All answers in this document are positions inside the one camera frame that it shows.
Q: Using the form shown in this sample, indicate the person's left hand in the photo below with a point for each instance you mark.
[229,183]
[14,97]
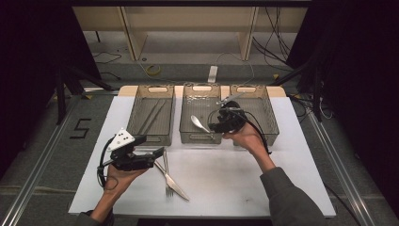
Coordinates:
[120,180]

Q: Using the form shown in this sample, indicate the grey plastic basket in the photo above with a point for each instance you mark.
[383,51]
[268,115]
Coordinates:
[266,116]
[204,106]
[164,125]

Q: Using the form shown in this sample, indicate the steel table knife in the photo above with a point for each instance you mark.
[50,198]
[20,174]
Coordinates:
[177,188]

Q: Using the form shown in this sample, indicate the person's right hand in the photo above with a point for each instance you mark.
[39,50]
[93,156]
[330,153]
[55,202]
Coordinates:
[247,138]

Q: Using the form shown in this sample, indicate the white table cover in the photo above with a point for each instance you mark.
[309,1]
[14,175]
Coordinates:
[213,169]

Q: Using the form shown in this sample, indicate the black metal stand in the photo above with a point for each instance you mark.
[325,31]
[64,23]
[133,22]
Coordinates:
[317,100]
[60,97]

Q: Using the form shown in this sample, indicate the yellow tape roll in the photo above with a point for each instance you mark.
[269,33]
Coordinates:
[148,69]

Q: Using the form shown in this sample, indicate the long metal floor rail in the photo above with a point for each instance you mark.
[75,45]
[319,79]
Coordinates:
[39,169]
[338,166]

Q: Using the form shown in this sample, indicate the white power strip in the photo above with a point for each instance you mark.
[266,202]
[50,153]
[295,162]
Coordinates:
[212,73]

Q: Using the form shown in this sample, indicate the beige wooden shelf unit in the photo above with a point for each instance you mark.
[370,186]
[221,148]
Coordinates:
[188,19]

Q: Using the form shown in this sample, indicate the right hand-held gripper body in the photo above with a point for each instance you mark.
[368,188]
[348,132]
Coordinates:
[232,119]

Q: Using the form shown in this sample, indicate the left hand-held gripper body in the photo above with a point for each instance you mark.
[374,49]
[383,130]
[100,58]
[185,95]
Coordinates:
[135,161]

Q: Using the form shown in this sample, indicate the short metal rail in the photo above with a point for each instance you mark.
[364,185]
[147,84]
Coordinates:
[100,91]

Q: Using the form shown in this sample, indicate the steel fork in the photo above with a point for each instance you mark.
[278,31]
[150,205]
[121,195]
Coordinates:
[169,188]

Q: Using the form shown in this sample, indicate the white plastic spoon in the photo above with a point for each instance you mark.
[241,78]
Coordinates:
[197,121]

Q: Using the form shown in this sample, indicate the dark curtain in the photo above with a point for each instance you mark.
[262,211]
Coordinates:
[360,78]
[28,62]

